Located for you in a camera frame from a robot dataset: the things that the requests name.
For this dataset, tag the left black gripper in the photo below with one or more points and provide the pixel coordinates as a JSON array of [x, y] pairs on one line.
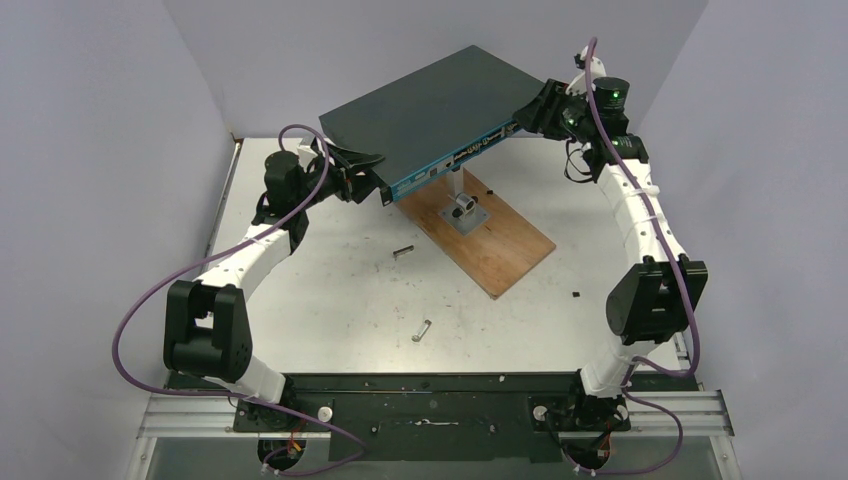
[[354, 180]]

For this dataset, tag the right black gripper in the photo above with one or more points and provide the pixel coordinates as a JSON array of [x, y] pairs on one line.
[[538, 115]]

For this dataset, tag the dark transceiver module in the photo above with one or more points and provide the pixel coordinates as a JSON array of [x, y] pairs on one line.
[[402, 251]]

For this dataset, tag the teal grey network switch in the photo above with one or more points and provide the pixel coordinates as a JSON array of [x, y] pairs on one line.
[[434, 119]]

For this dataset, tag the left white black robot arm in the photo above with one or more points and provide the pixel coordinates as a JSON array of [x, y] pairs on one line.
[[207, 331]]

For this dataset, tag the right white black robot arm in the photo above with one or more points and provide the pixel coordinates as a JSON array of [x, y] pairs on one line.
[[656, 297]]

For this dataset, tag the wooden base board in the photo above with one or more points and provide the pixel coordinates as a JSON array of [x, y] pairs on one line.
[[495, 245]]

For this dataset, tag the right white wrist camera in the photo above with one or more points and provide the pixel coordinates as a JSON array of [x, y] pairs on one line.
[[586, 65]]

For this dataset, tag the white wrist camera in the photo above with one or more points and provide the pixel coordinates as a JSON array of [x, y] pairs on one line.
[[586, 65], [308, 149]]

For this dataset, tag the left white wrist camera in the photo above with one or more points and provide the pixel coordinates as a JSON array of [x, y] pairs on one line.
[[308, 149]]

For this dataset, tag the metal switch mounting stand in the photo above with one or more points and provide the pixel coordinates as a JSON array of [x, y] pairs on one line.
[[464, 213]]

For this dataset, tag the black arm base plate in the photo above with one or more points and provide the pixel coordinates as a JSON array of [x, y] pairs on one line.
[[449, 417]]

